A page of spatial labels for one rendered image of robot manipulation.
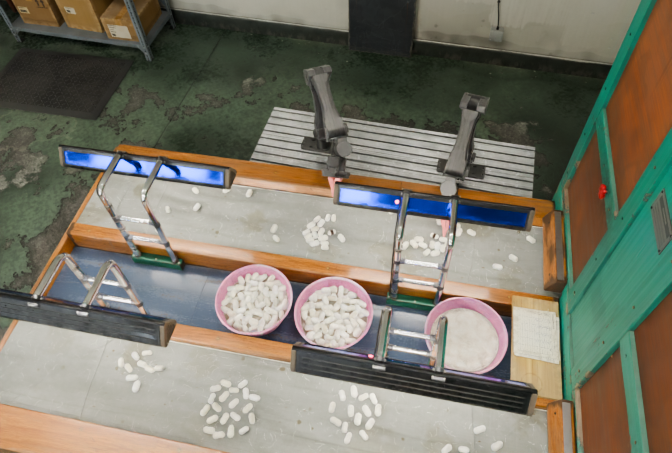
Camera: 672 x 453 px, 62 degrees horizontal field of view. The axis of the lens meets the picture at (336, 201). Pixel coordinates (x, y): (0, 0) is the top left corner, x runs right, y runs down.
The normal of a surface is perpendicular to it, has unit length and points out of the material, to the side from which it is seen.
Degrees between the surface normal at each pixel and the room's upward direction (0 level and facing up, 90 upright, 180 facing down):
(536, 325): 0
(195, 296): 0
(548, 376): 0
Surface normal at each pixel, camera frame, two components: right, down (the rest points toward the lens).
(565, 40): -0.26, 0.77
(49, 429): -0.04, -0.61
